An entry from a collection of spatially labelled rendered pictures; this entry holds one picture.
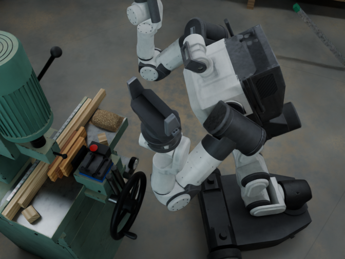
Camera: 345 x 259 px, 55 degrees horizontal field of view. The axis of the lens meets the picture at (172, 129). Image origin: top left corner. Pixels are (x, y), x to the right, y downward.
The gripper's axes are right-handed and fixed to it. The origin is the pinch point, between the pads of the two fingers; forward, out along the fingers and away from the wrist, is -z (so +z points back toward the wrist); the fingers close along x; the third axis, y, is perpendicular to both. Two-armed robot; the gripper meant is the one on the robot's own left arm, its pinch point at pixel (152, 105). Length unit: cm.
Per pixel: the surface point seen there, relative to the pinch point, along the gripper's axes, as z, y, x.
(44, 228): 63, -48, 19
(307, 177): 182, 77, -38
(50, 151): 55, -29, 37
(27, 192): 62, -46, 34
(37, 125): 36, -24, 37
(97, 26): 214, 58, 202
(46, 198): 66, -42, 29
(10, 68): 13.4, -17.2, 39.9
